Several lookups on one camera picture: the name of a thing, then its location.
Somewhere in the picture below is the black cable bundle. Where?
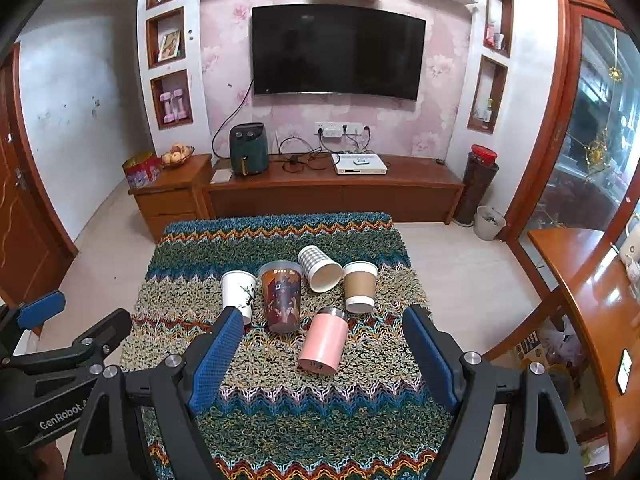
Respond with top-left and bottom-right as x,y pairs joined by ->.
272,132 -> 373,172

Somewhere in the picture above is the white electric kettle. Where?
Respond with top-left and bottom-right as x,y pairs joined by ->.
620,215 -> 640,281

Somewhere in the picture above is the brown sleeved paper cup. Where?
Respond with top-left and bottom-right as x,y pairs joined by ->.
342,261 -> 378,314

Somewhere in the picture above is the colourful knitted blanket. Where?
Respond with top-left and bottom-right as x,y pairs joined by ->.
120,212 -> 458,480

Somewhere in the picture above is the brown wooden door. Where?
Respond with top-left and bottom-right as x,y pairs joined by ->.
0,42 -> 78,311

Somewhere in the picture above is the white set-top box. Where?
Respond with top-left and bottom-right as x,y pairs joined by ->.
331,152 -> 389,177

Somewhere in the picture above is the long wooden tv cabinet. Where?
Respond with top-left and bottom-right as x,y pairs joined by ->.
201,154 -> 466,225

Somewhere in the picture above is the green air fryer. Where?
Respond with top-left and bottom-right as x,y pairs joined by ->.
229,122 -> 271,178

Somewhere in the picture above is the black television cable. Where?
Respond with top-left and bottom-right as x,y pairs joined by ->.
211,77 -> 255,158

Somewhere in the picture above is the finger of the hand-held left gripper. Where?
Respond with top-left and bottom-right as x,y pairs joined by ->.
0,290 -> 67,361
0,308 -> 133,388

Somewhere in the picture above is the white waste bin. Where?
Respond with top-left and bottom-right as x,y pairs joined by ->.
473,205 -> 507,242

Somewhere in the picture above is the tall dark red-lidded container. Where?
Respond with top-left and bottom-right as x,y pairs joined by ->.
454,144 -> 500,226

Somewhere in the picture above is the pink metal tumbler cup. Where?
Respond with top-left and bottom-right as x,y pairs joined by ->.
297,306 -> 350,376

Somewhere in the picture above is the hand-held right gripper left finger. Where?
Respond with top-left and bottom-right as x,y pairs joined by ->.
65,305 -> 246,480

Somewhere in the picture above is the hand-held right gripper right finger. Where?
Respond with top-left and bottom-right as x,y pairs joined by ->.
401,304 -> 586,480

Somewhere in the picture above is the white wall socket strip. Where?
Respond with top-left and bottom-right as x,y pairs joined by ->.
314,121 -> 363,139

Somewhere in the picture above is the wooden framed glass door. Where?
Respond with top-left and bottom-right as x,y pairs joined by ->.
505,0 -> 640,261

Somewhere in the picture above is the white paper cup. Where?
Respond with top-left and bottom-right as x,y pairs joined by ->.
221,270 -> 258,325

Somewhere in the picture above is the red round tin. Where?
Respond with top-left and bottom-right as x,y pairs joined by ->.
122,151 -> 162,190

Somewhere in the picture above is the basket of fruit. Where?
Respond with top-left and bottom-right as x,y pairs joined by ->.
160,143 -> 196,168

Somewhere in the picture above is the checkered paper cup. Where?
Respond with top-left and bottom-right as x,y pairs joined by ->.
297,245 -> 343,293

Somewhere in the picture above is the framed picture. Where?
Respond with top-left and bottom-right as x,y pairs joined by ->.
157,30 -> 182,62

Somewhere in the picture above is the black flat television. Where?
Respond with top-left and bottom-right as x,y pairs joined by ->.
251,4 -> 427,102

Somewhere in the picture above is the white plastic bag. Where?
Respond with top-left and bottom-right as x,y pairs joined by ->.
545,320 -> 588,367

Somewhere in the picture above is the dark printed plastic cup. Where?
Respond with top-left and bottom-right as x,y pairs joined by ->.
258,260 -> 304,334

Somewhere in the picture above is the small wooden side cabinet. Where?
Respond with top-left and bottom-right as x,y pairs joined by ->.
128,154 -> 213,241

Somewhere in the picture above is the glossy wooden table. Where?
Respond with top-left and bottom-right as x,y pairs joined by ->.
482,227 -> 640,431

